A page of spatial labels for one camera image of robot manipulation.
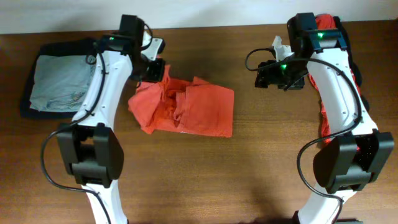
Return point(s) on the black garment under red one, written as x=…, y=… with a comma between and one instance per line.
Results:
x=354, y=62

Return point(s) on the folded dark navy garment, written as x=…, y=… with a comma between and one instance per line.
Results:
x=58, y=49

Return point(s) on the orange t-shirt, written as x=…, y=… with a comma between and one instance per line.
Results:
x=180, y=106

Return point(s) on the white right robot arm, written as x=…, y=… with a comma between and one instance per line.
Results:
x=355, y=150

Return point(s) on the folded grey garment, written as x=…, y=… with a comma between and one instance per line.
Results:
x=60, y=83

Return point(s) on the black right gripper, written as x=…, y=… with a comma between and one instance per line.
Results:
x=270, y=76

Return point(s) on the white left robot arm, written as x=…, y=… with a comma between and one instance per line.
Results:
x=90, y=150

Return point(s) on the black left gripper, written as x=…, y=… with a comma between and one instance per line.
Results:
x=157, y=74

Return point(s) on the red garment with white letters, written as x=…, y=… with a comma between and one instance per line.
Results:
x=327, y=21

